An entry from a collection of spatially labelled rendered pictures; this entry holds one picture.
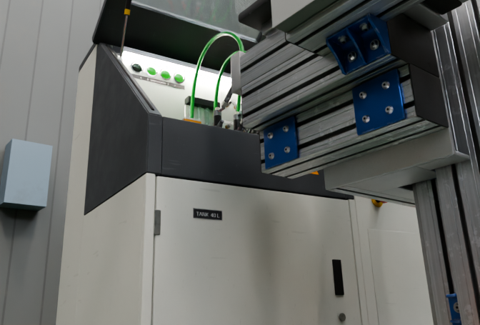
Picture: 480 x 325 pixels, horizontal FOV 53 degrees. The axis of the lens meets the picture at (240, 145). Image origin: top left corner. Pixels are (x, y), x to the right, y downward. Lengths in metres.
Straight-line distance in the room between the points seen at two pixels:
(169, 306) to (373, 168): 0.58
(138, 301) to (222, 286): 0.21
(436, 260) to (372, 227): 0.68
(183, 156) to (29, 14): 2.47
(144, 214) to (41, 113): 2.20
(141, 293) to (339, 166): 0.53
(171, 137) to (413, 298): 0.93
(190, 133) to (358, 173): 0.53
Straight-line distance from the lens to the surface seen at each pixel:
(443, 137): 0.85
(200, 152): 1.30
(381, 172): 0.90
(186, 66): 2.03
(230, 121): 2.06
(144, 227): 1.19
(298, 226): 1.42
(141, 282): 1.18
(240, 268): 1.29
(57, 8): 3.70
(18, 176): 3.02
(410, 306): 1.70
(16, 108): 3.29
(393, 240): 1.68
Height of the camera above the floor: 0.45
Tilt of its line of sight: 20 degrees up
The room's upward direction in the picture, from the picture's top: 2 degrees counter-clockwise
